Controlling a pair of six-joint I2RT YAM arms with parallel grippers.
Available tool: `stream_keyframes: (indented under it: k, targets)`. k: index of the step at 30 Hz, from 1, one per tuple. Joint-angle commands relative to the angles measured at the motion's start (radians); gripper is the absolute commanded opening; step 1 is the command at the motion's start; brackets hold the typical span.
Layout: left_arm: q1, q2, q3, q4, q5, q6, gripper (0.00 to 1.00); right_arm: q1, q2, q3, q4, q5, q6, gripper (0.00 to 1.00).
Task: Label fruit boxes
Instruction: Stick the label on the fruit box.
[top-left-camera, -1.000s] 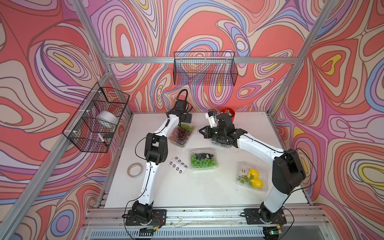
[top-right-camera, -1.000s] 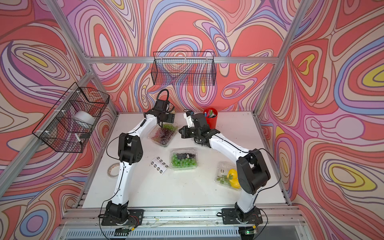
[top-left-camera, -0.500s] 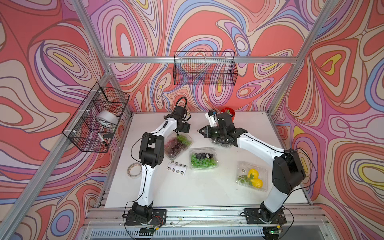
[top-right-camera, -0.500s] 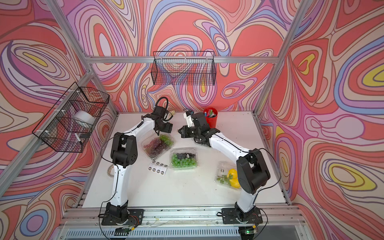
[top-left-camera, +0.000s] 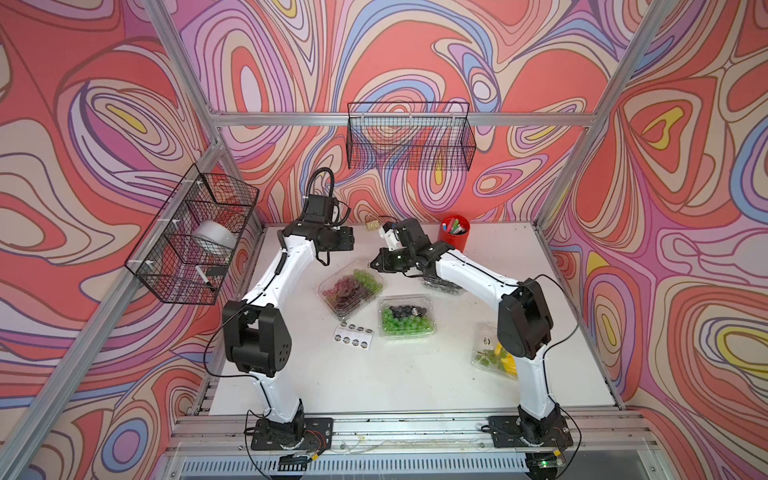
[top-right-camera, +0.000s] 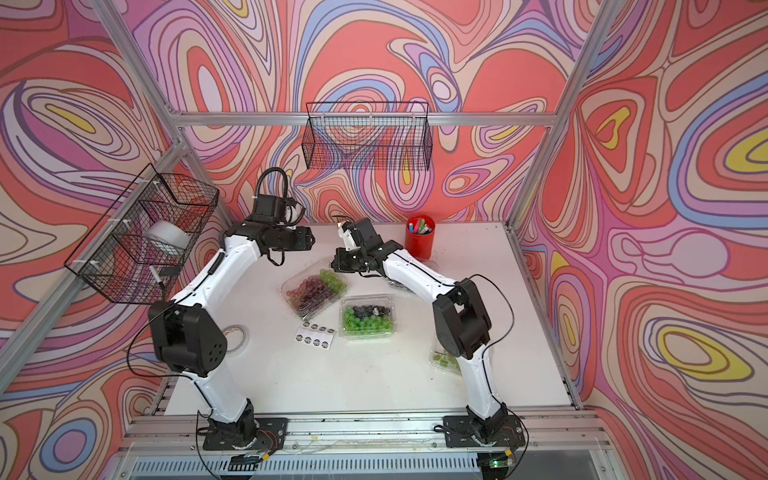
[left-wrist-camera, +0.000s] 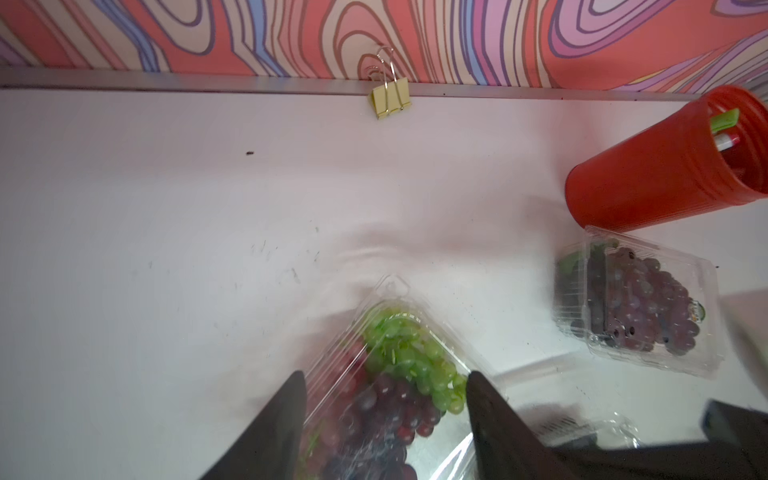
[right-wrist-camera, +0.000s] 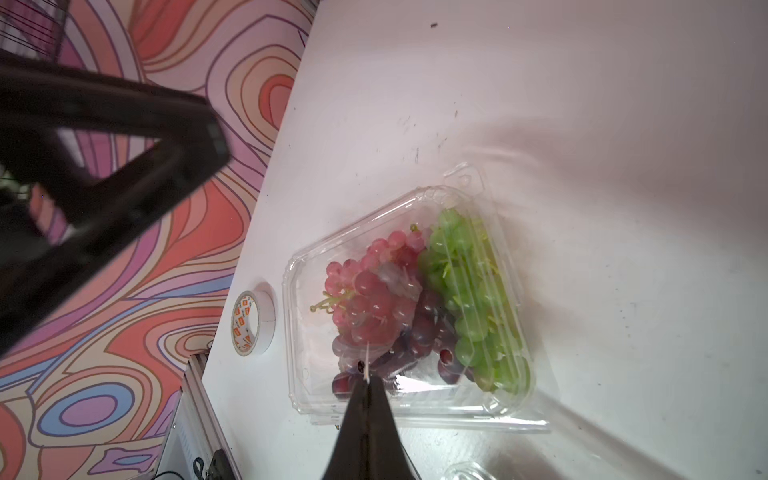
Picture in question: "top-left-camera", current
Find clear box red green grapes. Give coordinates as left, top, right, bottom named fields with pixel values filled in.
left=317, top=260, right=385, bottom=321

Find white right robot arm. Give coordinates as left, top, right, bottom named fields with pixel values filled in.
left=370, top=218, right=573, bottom=451

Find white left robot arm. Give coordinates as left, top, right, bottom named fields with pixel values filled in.
left=216, top=167, right=354, bottom=449

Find clear box dark grapes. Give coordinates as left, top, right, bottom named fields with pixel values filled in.
left=421, top=275, right=465, bottom=296

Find clear box green black grapes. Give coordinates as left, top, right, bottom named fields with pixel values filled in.
left=378, top=295, right=436, bottom=340

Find red pen cup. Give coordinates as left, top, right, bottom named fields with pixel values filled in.
left=438, top=214, right=471, bottom=252

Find white tape roll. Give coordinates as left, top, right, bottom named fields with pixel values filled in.
left=191, top=220, right=237, bottom=255

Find clear box with lemons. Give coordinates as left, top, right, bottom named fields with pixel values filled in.
left=470, top=323, right=518, bottom=380

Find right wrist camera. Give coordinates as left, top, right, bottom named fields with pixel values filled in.
left=379, top=223, right=402, bottom=251

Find black wire basket on back wall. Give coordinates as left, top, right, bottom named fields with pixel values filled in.
left=346, top=100, right=477, bottom=171

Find black wire basket on wall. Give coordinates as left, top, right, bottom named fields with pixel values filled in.
left=125, top=165, right=259, bottom=305
left=346, top=100, right=477, bottom=171

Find black wire basket on left wall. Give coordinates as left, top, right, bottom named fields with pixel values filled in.
left=125, top=165, right=259, bottom=305

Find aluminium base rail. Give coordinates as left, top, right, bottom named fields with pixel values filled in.
left=157, top=409, right=672, bottom=479

